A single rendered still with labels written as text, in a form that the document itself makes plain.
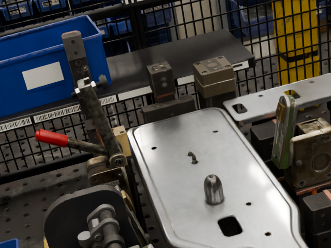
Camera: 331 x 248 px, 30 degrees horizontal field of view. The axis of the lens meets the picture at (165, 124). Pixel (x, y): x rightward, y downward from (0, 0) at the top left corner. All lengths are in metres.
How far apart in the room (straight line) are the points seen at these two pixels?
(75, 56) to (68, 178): 0.53
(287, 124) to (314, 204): 0.15
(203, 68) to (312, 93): 0.25
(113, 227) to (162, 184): 0.38
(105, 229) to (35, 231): 0.88
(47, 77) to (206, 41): 0.43
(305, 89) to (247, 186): 0.36
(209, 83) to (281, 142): 0.31
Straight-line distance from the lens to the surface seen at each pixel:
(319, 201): 1.06
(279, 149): 1.13
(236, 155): 1.17
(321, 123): 1.16
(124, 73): 1.51
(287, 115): 1.10
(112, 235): 0.73
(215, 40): 1.61
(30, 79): 1.42
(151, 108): 1.39
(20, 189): 1.80
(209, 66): 1.39
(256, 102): 1.34
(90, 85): 1.04
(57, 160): 1.75
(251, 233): 0.99
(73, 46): 1.33
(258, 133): 1.27
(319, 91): 1.37
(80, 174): 1.78
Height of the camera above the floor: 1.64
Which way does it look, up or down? 29 degrees down
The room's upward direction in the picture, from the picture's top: 11 degrees counter-clockwise
